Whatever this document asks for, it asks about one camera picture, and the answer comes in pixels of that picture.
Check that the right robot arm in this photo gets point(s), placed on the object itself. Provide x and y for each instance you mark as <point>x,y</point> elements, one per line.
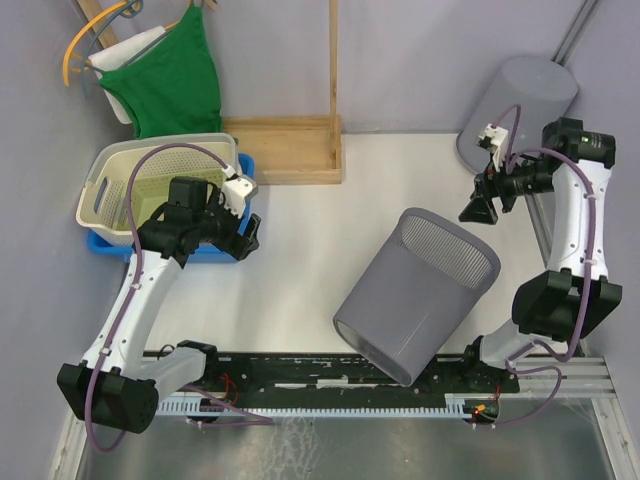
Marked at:
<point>573,295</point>

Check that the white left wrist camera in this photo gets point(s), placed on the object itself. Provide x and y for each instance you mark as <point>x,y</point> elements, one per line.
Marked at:
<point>237,191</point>

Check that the yellow clothes hanger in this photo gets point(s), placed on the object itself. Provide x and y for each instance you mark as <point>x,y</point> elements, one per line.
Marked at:
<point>70,64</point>

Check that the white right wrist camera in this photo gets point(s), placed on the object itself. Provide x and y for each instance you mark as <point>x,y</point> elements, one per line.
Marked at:
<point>495,140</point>

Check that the light blue cable duct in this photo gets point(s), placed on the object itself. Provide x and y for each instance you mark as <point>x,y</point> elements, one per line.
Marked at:
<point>196,406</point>

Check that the cream plastic basket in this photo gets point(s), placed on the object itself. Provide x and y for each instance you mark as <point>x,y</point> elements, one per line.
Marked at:
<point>136,175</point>

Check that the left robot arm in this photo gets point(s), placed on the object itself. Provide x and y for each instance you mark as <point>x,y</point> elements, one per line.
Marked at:
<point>112,386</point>

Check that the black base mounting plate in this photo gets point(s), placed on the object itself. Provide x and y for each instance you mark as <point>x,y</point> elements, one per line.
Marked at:
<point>317,397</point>

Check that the grey round plastic bin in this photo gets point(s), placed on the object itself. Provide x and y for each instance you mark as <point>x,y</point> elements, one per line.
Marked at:
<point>543,89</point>

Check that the green cloth garment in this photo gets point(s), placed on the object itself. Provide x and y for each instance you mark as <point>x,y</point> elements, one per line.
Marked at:
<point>173,89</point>

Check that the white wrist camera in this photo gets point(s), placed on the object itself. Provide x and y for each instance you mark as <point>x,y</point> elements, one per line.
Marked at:
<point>495,140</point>
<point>237,191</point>

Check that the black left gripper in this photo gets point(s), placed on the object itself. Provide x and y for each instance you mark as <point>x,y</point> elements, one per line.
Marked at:
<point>247,243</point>

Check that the wooden slanted post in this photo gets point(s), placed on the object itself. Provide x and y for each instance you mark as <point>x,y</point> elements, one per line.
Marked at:
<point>96,13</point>

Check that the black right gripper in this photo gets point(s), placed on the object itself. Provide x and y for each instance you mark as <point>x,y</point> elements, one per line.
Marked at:
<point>488,184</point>

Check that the aluminium frame rail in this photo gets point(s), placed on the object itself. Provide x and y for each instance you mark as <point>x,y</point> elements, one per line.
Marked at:
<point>575,375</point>

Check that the grey slotted laundry basket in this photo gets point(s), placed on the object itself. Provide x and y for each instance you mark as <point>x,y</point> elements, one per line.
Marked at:
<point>420,286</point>

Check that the pale green plastic tray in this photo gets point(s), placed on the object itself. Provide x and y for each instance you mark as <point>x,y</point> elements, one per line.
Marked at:
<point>147,194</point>

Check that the wooden upright post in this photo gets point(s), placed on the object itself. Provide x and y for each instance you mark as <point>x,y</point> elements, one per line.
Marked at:
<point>333,6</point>

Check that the white towel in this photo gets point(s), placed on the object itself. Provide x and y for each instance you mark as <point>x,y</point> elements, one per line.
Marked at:
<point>115,56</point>

